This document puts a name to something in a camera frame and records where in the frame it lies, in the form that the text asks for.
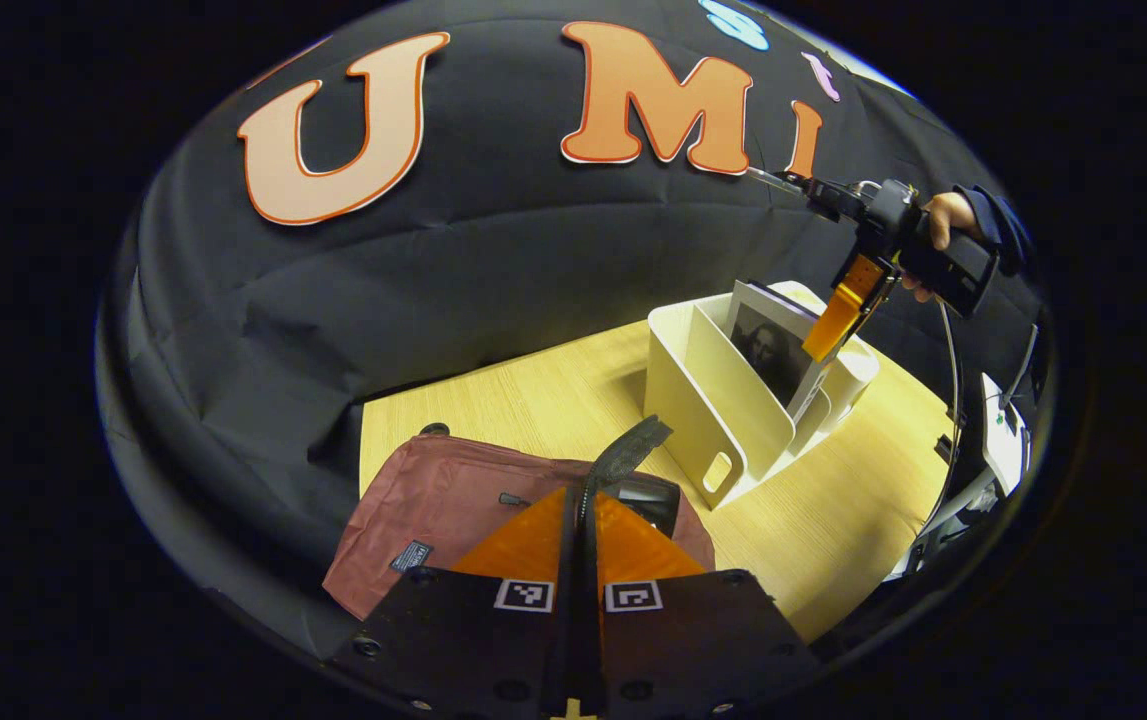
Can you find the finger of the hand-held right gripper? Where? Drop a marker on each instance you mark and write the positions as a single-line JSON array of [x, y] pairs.
[[838, 320]]

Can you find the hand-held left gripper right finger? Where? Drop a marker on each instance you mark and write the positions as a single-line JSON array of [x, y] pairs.
[[703, 640]]

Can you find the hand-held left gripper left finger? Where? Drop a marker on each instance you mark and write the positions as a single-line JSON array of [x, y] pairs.
[[473, 640]]

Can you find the black portrait cover book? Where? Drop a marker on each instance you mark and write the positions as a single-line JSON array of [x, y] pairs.
[[773, 350]]

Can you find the maroon schoolbag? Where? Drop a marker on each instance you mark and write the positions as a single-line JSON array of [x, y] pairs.
[[453, 500]]

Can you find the white bookshelf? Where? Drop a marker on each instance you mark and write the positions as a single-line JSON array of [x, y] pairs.
[[693, 400]]

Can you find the white electronic box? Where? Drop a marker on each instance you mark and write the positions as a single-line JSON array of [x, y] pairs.
[[1003, 440]]

